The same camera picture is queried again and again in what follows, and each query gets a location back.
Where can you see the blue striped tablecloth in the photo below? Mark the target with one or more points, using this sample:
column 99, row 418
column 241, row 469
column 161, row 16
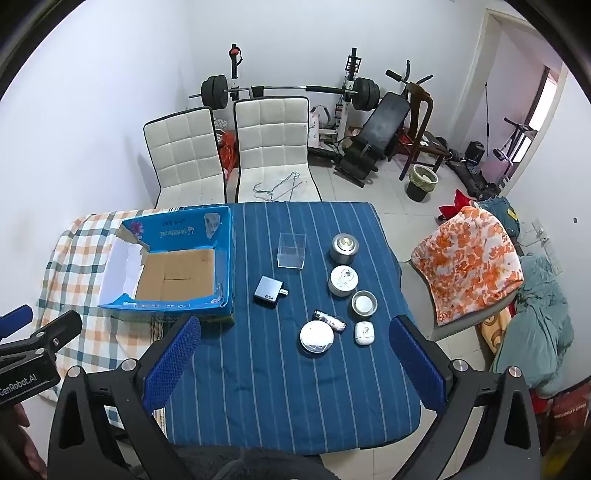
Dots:
column 286, row 392

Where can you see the plaid cloth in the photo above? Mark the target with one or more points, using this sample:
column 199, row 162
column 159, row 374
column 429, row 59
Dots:
column 78, row 277

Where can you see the dark teal clothing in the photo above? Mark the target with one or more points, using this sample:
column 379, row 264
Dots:
column 501, row 207

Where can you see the white round case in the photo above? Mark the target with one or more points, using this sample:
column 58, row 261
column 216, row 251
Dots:
column 315, row 337

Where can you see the light green bag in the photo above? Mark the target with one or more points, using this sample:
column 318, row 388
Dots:
column 540, row 323

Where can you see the white round tin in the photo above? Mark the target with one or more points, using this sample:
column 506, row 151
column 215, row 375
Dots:
column 343, row 279

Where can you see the barbell rack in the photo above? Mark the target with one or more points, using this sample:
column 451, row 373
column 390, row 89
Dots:
column 352, row 69

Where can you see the orange floral cushion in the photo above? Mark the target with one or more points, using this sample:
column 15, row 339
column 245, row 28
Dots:
column 466, row 263

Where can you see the waste bin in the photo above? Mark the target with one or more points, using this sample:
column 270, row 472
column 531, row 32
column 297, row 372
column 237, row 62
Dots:
column 422, row 184

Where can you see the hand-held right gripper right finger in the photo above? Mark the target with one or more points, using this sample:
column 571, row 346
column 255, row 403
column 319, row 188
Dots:
column 415, row 369

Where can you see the black treadmill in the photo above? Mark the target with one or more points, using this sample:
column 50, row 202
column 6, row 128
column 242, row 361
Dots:
column 471, row 177

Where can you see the small grey bowl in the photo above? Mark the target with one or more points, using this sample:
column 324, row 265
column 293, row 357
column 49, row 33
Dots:
column 364, row 303

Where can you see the yellow patterned cushion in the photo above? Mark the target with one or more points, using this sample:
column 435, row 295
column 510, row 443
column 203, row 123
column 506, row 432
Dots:
column 496, row 332

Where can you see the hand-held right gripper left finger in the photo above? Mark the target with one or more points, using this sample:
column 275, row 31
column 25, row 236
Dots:
column 175, row 360

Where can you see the white bag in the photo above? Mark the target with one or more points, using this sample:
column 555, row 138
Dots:
column 316, row 122

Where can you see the exercise bike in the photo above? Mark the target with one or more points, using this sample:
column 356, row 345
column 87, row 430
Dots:
column 512, row 129

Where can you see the wall socket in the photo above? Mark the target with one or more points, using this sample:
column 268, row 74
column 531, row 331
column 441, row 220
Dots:
column 540, row 230

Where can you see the grey chair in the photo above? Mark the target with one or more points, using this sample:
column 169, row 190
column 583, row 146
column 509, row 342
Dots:
column 415, row 295

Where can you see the red plastic bag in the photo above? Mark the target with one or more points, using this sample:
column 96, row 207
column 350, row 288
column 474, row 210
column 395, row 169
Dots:
column 228, row 154

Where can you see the clear plastic box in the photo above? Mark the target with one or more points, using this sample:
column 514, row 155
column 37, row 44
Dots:
column 292, row 254

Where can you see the white padded chair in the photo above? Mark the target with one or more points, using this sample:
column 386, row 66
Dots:
column 184, row 152
column 272, row 138

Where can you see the red cloth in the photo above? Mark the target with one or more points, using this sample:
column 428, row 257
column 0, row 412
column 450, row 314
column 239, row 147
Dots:
column 459, row 201

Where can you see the silver metal tin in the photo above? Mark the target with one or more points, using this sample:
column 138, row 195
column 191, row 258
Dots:
column 343, row 251

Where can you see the grey power adapter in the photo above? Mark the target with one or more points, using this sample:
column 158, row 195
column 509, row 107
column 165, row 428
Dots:
column 268, row 290

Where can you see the blue cardboard box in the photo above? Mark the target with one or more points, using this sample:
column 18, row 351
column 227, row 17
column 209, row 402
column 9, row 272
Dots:
column 180, row 277

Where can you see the wooden chair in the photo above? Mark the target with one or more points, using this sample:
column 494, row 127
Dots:
column 422, row 99

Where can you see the space-print drink bottle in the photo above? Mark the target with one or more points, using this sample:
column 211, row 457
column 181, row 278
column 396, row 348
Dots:
column 330, row 320

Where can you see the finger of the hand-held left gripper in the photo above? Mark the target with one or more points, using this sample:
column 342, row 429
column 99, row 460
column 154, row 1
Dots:
column 55, row 330
column 16, row 318

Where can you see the person's left hand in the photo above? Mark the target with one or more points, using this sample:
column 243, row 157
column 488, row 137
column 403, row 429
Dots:
column 32, row 454

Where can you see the black weight bench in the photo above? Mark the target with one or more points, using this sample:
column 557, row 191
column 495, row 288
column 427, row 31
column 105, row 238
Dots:
column 385, row 115

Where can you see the black barbell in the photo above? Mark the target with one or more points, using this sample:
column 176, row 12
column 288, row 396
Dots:
column 214, row 92

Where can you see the red box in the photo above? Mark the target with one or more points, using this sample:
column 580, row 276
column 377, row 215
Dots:
column 568, row 410

